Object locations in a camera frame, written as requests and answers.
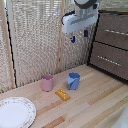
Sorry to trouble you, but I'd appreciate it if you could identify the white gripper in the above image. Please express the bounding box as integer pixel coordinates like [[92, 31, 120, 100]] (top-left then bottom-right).
[[61, 3, 100, 44]]

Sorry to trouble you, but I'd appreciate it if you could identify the brown drawer with long handle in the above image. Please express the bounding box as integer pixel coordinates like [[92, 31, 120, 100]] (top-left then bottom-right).
[[94, 13, 128, 52], [89, 41, 128, 81]]

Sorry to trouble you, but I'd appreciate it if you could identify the silver drawer handle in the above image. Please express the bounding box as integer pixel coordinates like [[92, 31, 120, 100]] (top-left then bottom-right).
[[96, 54, 123, 67], [103, 28, 128, 37]]

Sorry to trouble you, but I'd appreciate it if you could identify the pink plastic cup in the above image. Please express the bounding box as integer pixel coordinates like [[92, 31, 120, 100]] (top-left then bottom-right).
[[41, 73, 55, 93]]

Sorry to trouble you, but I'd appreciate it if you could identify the dark brown drawer cabinet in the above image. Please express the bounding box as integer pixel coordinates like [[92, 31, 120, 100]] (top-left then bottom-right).
[[87, 9, 128, 82]]

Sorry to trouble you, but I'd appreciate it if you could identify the blue plastic cup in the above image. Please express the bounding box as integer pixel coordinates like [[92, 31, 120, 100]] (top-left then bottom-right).
[[67, 72, 81, 91]]

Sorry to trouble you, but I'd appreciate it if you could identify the beige bamboo screen panel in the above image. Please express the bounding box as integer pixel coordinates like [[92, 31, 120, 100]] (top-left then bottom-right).
[[7, 0, 63, 88], [59, 0, 101, 74], [0, 9, 13, 94]]

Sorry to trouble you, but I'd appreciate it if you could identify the yellow toy block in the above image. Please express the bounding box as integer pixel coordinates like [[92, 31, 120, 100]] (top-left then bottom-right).
[[54, 88, 72, 102]]

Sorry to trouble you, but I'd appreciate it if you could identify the white floral rim plate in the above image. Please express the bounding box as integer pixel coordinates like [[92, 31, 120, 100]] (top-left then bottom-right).
[[0, 96, 37, 128]]

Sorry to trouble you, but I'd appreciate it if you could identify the wooden screen post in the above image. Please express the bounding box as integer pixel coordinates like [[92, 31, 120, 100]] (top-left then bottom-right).
[[0, 0, 17, 89], [54, 0, 67, 75]]

